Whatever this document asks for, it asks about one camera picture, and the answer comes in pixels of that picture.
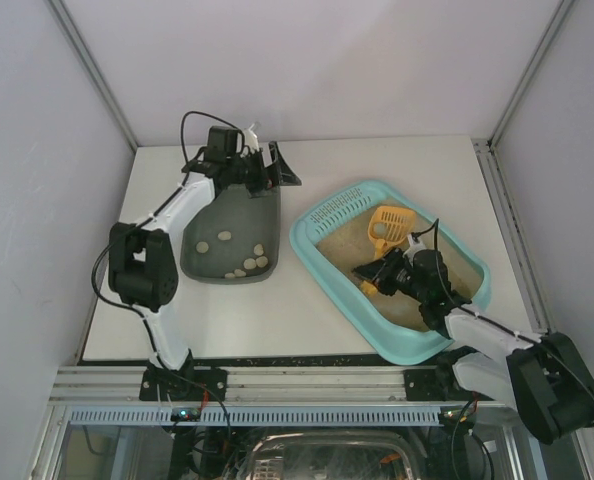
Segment yellow litter scoop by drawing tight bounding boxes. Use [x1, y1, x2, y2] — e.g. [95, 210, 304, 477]
[360, 205, 417, 297]

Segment grey plastic waste tray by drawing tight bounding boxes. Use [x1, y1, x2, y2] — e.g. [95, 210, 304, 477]
[180, 185, 281, 285]

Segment teal cat litter box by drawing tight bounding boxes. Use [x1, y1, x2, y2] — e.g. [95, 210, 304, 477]
[289, 179, 492, 365]

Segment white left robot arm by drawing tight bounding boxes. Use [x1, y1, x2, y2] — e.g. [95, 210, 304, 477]
[108, 140, 301, 371]

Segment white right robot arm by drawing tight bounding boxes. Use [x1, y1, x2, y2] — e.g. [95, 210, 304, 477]
[353, 248, 594, 445]

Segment beige cat litter pellets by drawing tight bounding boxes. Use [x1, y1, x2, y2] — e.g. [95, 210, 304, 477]
[316, 207, 483, 332]

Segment grey-green litter clump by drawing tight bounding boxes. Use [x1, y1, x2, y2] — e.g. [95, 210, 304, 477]
[196, 242, 209, 253]
[372, 223, 387, 236]

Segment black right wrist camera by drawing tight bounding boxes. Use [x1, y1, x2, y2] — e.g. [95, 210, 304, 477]
[413, 249, 450, 290]

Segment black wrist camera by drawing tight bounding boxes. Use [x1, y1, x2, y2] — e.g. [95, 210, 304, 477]
[413, 249, 450, 290]
[204, 126, 241, 163]

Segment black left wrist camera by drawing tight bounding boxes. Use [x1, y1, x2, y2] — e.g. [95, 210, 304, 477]
[204, 126, 241, 163]

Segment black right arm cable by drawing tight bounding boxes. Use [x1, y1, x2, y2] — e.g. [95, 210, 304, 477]
[406, 217, 594, 426]

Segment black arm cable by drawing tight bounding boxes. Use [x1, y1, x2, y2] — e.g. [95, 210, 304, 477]
[406, 217, 594, 426]
[90, 110, 243, 361]

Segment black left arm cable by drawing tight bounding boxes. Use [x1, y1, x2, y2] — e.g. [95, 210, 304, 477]
[90, 110, 243, 361]

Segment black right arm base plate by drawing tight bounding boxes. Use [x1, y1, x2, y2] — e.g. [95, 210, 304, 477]
[403, 346, 475, 402]

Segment right side aluminium rail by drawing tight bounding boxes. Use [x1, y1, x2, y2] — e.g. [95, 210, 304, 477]
[472, 139, 553, 331]

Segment aluminium mounting rail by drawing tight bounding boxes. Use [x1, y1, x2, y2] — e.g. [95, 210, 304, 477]
[49, 363, 594, 407]

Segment steel wire basket below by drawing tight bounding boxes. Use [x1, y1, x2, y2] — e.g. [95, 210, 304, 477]
[239, 430, 423, 479]

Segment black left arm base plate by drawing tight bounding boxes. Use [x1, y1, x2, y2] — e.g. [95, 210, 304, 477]
[139, 359, 228, 402]

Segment left aluminium frame post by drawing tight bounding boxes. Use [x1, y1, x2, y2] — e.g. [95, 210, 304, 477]
[45, 0, 139, 153]

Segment aluminium frame post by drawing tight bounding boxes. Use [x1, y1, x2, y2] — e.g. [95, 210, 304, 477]
[488, 0, 578, 149]
[45, 0, 139, 153]

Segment light blue slotted cable duct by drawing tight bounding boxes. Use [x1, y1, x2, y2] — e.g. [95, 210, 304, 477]
[70, 405, 441, 427]

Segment right aluminium frame post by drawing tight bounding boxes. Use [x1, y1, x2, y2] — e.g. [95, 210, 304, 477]
[488, 0, 578, 149]

